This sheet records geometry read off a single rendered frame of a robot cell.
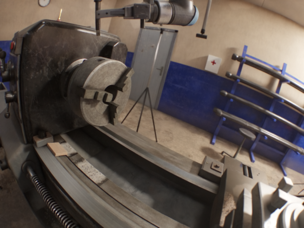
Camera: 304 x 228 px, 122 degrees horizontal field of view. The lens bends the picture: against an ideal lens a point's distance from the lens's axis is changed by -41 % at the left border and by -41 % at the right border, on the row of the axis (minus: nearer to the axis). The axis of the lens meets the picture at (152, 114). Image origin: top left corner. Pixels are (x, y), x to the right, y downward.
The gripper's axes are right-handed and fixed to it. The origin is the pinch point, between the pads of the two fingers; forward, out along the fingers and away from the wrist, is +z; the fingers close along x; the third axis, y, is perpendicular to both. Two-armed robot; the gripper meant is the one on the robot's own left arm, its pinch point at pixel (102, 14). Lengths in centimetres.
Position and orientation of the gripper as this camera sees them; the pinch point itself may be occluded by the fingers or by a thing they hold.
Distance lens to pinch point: 48.1
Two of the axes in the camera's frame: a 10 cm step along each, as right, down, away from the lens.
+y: -0.3, 7.7, 6.3
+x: -4.0, -5.9, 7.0
